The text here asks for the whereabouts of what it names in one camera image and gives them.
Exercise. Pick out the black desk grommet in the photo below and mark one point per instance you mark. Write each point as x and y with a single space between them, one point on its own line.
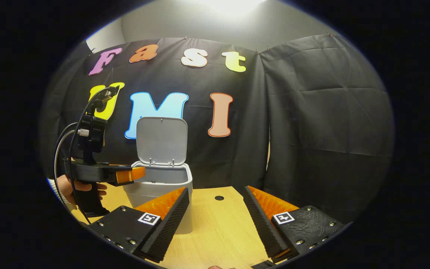
219 197

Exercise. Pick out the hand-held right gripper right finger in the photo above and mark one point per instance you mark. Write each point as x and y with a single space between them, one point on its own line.
263 228

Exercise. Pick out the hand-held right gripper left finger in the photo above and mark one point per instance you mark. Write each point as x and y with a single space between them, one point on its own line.
168 228

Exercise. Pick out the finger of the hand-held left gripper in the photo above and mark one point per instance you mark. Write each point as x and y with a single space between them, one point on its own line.
131 174

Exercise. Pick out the white desktop garbage bin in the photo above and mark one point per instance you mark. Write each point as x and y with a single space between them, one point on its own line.
161 140

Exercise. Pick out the black backdrop cloth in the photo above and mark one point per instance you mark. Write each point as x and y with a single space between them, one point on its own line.
312 130

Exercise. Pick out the wooden desktop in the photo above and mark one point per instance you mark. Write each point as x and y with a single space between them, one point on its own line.
218 231

